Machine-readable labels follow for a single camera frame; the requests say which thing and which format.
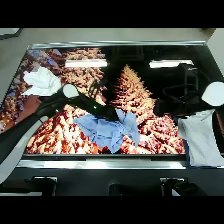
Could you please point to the light blue shirt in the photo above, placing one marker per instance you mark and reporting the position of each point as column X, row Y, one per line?
column 106, row 131

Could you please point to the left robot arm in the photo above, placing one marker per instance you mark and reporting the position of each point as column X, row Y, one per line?
column 20, row 131

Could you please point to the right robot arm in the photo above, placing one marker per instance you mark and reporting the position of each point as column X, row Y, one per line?
column 213, row 94

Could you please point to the white garment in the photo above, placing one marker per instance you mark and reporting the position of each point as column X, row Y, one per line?
column 41, row 81

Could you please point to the light grey garment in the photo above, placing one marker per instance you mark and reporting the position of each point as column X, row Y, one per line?
column 201, row 140

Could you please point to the silver frame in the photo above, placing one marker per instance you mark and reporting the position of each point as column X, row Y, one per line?
column 100, row 164

